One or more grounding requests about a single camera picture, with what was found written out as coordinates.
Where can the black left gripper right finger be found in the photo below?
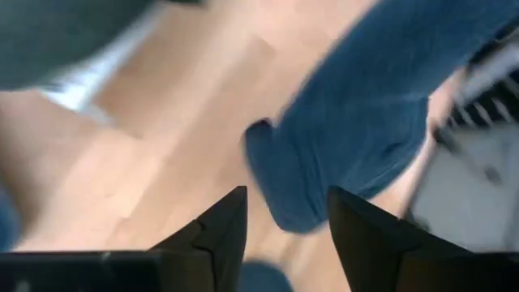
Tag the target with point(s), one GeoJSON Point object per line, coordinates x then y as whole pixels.
{"type": "Point", "coordinates": [385, 255]}

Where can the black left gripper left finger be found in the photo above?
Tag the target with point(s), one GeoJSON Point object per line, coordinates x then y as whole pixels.
{"type": "Point", "coordinates": [219, 251]}

